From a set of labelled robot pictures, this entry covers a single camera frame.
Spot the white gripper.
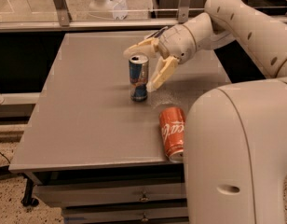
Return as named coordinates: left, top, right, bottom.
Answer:
left=123, top=23, right=197, bottom=92

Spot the silver blue redbull can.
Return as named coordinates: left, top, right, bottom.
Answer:
left=129, top=53, right=149, bottom=102

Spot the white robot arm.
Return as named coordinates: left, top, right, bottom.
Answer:
left=124, top=0, right=287, bottom=224

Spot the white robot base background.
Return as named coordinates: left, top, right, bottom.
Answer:
left=88, top=0, right=128, bottom=21

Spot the dark blue chip bag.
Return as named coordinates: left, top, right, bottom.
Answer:
left=144, top=26, right=169, bottom=39

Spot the grey drawer cabinet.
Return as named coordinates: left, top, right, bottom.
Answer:
left=8, top=30, right=233, bottom=224

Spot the lower grey drawer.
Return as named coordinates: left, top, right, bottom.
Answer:
left=61, top=200, right=188, bottom=224

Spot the grey drawer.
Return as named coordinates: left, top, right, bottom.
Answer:
left=34, top=179, right=186, bottom=207
left=61, top=200, right=188, bottom=224

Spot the upper grey drawer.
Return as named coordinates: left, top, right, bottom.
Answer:
left=34, top=179, right=186, bottom=207

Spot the black caster leg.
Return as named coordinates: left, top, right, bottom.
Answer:
left=21, top=176, right=39, bottom=207

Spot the metal railing frame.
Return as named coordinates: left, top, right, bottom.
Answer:
left=0, top=0, right=287, bottom=33

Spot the black floor cable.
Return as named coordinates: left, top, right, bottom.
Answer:
left=0, top=147, right=11, bottom=166

